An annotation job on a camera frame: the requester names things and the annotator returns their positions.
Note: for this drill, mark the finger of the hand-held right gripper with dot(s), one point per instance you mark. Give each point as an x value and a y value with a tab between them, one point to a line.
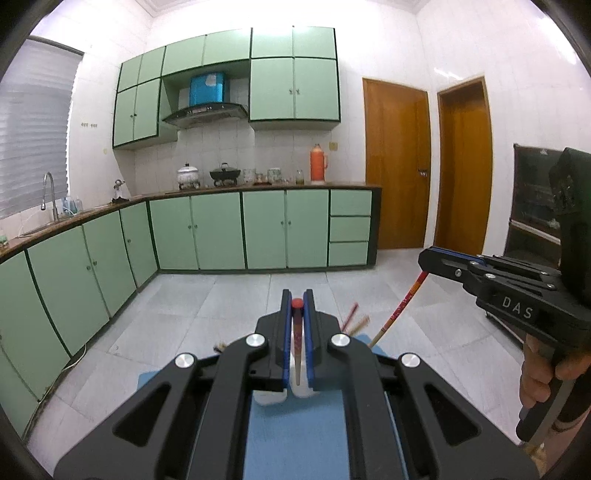
452	270
457	254

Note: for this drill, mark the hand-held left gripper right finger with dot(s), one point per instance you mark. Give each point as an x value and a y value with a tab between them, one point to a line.
309	355

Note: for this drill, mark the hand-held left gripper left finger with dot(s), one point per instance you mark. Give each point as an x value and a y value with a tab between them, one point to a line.
287	355

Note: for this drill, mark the red orange wooden chopstick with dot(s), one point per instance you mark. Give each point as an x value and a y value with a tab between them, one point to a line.
298	332

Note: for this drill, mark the white utensil holder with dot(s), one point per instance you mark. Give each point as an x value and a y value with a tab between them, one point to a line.
302	390

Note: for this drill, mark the red striped wooden chopstick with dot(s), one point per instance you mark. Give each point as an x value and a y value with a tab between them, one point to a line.
397	311
353	314

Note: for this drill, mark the plain wooden printed chopstick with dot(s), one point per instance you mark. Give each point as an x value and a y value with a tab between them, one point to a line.
362	324

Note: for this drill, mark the person's right hand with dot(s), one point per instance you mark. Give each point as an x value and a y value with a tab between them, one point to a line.
535	374

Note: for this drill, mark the blue table mat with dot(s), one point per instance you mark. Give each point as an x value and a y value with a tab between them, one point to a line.
295	438

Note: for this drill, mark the wooden door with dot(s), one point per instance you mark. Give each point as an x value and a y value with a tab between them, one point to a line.
464	170
397	166

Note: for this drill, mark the black cabinet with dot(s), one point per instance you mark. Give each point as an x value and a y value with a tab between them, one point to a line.
531	203

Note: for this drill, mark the green base cabinets with drawers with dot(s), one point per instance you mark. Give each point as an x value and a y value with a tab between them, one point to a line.
263	230

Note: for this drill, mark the orange thermos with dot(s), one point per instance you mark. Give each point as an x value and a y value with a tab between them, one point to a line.
318	166

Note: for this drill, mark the glass jar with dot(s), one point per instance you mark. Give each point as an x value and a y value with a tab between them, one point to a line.
300	177
249	177

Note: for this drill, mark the patterned jar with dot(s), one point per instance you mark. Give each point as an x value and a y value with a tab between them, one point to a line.
274	176

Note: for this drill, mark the black wok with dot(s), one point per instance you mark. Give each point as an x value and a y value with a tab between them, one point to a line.
225	175

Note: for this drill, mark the white cooking pot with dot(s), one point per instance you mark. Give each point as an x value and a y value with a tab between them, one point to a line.
188	177

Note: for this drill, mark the green base cabinets with sink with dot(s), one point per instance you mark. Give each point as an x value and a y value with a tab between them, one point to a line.
69	286

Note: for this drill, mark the dark small kettle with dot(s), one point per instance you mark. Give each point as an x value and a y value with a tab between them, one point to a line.
120	194

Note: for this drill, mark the range hood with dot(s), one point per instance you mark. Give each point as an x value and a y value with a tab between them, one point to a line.
205	114

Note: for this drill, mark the bottles beside faucet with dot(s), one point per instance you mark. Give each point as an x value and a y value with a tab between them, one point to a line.
73	206

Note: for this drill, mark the blue box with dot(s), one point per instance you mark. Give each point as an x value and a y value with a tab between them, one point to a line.
207	87

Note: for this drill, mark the metal faucet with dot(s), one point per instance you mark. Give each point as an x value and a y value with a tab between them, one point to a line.
50	194

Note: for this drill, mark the white window blind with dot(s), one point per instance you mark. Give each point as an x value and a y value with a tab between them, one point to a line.
32	138

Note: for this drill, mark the green wall cabinet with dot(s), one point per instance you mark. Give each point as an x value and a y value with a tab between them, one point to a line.
138	110
203	53
295	78

